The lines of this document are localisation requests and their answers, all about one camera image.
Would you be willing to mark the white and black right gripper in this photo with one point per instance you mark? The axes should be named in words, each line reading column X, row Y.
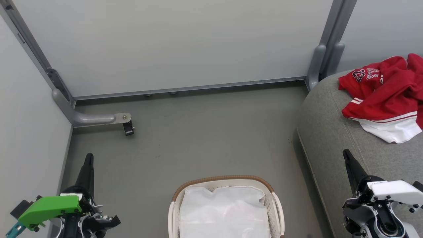
column 393, row 191

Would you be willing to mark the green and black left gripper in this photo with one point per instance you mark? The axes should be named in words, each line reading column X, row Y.
column 49, row 206

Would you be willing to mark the red garment with white hem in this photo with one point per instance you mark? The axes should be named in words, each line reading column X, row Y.
column 383, row 105

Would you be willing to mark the red number 23 basketball jersey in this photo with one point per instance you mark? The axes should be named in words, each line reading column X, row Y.
column 366, row 79

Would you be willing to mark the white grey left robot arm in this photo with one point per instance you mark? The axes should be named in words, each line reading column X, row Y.
column 89, row 229

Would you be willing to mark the white basket with brown rim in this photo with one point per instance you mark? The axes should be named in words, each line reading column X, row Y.
column 278, row 215

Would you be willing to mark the white basket liner cloth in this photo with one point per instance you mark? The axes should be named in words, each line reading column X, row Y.
column 224, row 215

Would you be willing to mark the grey fabric sofa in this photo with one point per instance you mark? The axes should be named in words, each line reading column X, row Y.
column 330, row 132

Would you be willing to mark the grey metal partition support foot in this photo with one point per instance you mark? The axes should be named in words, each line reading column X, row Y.
column 96, row 118

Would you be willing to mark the small black caster wheel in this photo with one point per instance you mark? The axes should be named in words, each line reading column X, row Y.
column 129, row 129

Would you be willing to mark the grey partition joining post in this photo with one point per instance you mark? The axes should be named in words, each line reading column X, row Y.
column 315, row 66

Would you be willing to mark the grey partition corner post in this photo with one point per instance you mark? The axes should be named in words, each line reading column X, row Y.
column 31, row 46

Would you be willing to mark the grey partition base rail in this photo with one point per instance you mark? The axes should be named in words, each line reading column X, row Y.
column 198, row 88

